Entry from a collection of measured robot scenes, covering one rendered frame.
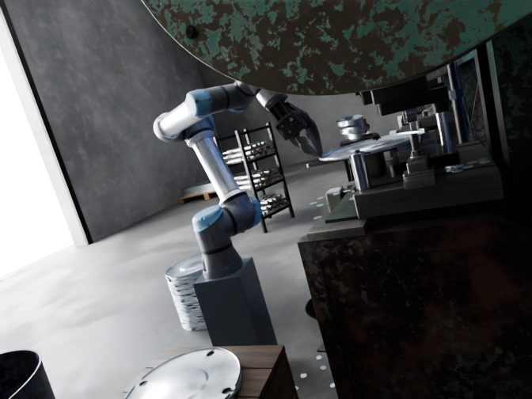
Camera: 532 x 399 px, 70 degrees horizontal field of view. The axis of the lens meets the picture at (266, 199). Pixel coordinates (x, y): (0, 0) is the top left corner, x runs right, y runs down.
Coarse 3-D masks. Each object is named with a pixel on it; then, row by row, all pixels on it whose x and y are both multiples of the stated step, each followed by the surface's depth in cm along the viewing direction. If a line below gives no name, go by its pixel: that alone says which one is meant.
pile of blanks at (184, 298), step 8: (200, 272) 194; (168, 280) 197; (176, 280) 192; (184, 280) 190; (192, 280) 190; (176, 288) 194; (184, 288) 192; (192, 288) 191; (176, 296) 196; (184, 296) 193; (192, 296) 194; (176, 304) 199; (184, 304) 194; (192, 304) 195; (184, 312) 196; (192, 312) 194; (200, 312) 196; (184, 320) 200; (192, 320) 195; (200, 320) 194; (184, 328) 201; (192, 328) 198; (200, 328) 195
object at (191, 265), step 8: (192, 256) 218; (200, 256) 215; (176, 264) 213; (184, 264) 207; (192, 264) 203; (200, 264) 201; (168, 272) 203; (176, 272) 199; (184, 272) 195; (192, 272) 190
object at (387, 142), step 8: (384, 136) 117; (392, 136) 115; (400, 136) 109; (408, 136) 104; (352, 144) 120; (360, 144) 117; (368, 144) 106; (376, 144) 101; (384, 144) 100; (392, 144) 97; (400, 144) 92; (328, 152) 116; (336, 152) 113; (344, 152) 108; (352, 152) 103; (376, 152) 92; (320, 160) 106; (328, 160) 100
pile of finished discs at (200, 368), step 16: (192, 352) 105; (208, 352) 103; (224, 352) 100; (160, 368) 101; (176, 368) 99; (192, 368) 97; (208, 368) 95; (224, 368) 93; (240, 368) 91; (144, 384) 98; (160, 384) 94; (176, 384) 91; (192, 384) 90; (208, 384) 89; (224, 384) 87; (240, 384) 88
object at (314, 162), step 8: (312, 160) 112; (336, 160) 103; (368, 160) 102; (376, 160) 101; (384, 160) 107; (352, 168) 104; (368, 168) 102; (376, 168) 102; (384, 168) 105; (376, 176) 102
